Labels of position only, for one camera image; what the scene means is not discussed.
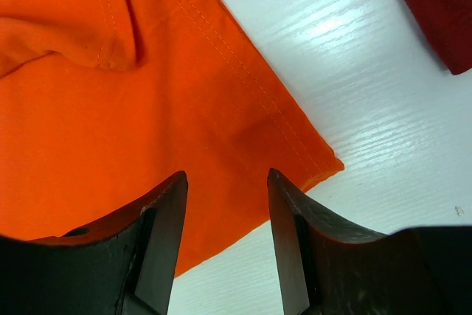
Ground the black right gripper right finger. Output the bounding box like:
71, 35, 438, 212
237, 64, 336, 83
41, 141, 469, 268
268, 169, 471, 314

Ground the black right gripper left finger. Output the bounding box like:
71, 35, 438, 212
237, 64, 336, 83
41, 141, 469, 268
1, 171, 188, 314

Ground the orange t shirt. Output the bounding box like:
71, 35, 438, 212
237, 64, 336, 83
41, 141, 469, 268
1, 0, 344, 275

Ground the dark red t shirt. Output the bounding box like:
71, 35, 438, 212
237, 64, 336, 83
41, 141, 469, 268
404, 0, 471, 75

